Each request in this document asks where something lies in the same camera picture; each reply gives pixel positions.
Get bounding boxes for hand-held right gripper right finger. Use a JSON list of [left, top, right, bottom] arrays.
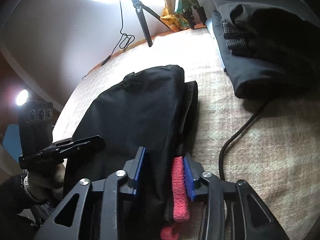
[[183, 152, 290, 240]]

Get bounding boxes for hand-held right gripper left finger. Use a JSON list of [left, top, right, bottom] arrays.
[[34, 146, 147, 240]]

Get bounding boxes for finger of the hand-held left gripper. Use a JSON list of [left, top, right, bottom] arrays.
[[37, 135, 106, 158]]

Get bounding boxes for black pants with red waistband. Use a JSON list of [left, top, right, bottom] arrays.
[[64, 64, 199, 240]]

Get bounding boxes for person's left forearm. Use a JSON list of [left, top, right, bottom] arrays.
[[0, 174, 38, 222]]

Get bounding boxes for stack of folded dark pants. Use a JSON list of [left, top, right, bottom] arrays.
[[211, 0, 320, 99]]

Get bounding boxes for person's left hand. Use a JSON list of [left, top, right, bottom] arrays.
[[27, 163, 66, 202]]

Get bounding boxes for blue plastic object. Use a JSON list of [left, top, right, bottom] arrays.
[[4, 124, 23, 155]]

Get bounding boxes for silver wristwatch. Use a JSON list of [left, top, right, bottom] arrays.
[[21, 169, 32, 196]]

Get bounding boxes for beige blanket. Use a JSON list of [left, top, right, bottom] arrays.
[[52, 26, 320, 240]]

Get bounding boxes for black tripod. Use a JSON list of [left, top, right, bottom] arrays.
[[130, 0, 163, 47]]

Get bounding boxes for thick black braided cable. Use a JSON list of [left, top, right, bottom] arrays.
[[219, 100, 267, 180]]

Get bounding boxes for thin black ring light cable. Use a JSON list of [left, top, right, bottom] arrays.
[[82, 0, 134, 79]]

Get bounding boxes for colourful wall picture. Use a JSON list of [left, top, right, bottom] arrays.
[[159, 0, 208, 32]]

